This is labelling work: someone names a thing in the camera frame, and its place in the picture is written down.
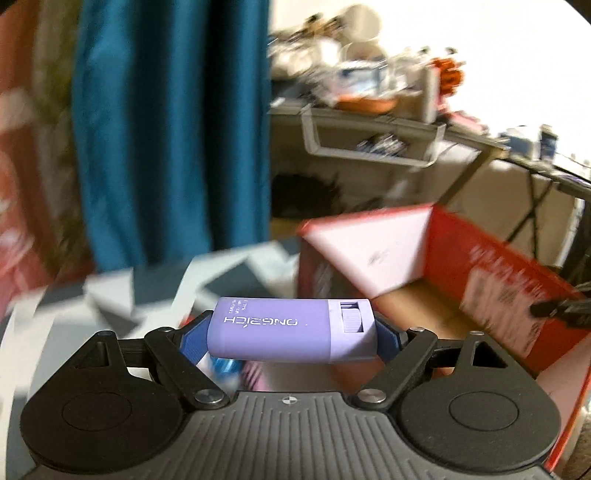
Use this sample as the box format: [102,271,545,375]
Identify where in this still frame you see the red cardboard box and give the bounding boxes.
[295,203,591,467]

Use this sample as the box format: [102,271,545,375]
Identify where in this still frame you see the blue curtain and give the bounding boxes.
[71,0,273,278]

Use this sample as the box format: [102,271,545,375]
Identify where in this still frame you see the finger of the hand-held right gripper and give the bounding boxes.
[531,298,591,328]

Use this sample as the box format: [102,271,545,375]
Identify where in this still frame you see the blue white box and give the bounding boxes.
[339,67,386,93]

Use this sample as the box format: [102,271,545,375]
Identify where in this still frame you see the round white vanity mirror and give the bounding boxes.
[342,4,386,61]

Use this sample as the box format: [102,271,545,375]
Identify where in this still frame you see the black bag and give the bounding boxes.
[272,173,342,215]

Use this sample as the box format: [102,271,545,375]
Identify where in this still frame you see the blue white cup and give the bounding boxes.
[540,124,557,160]

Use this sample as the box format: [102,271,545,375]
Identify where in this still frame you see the printed wall backdrop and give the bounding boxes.
[0,0,98,301]

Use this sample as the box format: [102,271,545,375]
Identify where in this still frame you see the blue tissue box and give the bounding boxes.
[508,131,539,158]

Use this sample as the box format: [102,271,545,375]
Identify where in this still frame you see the black topped white desk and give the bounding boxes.
[268,95,509,217]

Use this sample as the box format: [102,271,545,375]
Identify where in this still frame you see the purple plastic case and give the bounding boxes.
[206,296,379,365]

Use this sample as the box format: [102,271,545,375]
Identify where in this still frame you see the orange artificial flowers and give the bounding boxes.
[431,58,465,90]

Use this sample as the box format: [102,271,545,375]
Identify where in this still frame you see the black side table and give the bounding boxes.
[505,154,591,268]

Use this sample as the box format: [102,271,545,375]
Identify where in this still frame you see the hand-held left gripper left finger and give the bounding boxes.
[69,311,229,409]

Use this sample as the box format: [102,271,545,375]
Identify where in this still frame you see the white puffy bag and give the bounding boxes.
[270,39,342,79]

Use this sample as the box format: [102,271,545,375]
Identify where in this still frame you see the white spray bottle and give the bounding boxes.
[422,67,439,123]

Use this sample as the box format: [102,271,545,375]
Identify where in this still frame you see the white wire basket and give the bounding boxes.
[300,104,448,169]

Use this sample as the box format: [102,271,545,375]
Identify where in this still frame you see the pink checkered pen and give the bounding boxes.
[240,362,273,393]

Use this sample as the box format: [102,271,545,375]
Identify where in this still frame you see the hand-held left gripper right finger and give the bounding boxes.
[355,314,515,411]

